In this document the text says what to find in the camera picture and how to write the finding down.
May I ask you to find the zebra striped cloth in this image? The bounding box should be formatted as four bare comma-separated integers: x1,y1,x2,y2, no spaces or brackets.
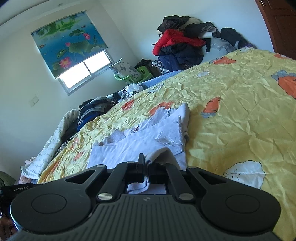
52,137,77,158

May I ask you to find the olive green cloth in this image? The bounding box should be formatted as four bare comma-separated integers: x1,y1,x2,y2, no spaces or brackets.
0,171,16,187

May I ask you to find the yellow printed blanket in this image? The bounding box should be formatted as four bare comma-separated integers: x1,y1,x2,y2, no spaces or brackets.
37,49,296,241

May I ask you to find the black and white garment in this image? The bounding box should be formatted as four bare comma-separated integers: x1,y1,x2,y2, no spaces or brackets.
185,21,220,52

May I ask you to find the red jacket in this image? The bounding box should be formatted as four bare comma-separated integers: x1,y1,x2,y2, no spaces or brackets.
153,29,206,56

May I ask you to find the black backpack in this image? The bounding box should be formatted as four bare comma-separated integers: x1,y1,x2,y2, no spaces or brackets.
220,27,251,49

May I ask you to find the houndstooth cloth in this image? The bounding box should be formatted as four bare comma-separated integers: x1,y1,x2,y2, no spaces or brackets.
151,60,169,75

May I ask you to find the black padded jacket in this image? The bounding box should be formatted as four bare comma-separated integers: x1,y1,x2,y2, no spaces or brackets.
157,15,192,36

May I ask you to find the wall switch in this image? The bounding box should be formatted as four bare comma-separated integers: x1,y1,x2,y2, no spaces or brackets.
28,95,40,107

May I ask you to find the black cloth bag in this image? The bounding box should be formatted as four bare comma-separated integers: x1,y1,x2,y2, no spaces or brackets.
134,59,153,70

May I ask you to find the clear plastic bag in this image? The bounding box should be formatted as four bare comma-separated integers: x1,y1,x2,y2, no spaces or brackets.
210,37,236,54

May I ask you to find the window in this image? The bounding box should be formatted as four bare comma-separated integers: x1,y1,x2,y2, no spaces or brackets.
57,50,115,96

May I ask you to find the grey patterned pillow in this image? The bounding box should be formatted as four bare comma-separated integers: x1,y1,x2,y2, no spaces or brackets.
109,58,142,84

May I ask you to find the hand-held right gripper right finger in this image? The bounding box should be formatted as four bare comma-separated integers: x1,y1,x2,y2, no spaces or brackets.
148,162,228,202

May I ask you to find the blue knitted blanket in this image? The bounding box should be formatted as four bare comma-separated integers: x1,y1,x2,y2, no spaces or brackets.
105,70,183,102

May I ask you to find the brown wooden door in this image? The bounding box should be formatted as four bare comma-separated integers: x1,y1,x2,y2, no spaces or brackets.
254,0,296,58

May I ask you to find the lotus print roller blind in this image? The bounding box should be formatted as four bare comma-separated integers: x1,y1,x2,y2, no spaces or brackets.
31,11,109,79

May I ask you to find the person's left hand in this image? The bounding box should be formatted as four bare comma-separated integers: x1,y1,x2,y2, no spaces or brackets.
0,217,18,241

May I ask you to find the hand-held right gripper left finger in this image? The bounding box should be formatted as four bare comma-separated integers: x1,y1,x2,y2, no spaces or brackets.
65,153,146,202

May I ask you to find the black and white plastic bag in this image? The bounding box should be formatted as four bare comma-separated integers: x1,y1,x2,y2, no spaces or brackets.
119,84,144,100

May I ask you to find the white long-sleeve shirt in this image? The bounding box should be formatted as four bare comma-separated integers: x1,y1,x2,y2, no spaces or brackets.
87,103,191,194

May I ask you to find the white quilted comforter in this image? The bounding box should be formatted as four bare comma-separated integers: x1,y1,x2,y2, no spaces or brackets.
21,109,81,180

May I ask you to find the pile of dark folded clothes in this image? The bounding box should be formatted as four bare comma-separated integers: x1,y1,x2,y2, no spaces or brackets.
77,96,121,131

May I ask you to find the green plastic chair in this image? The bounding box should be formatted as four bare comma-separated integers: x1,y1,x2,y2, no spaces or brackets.
114,73,139,85

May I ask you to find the green plastic stool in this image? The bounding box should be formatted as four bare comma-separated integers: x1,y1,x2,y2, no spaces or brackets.
135,65,154,81

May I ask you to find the navy jacket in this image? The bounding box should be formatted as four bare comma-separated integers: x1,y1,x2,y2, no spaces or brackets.
158,45,204,70

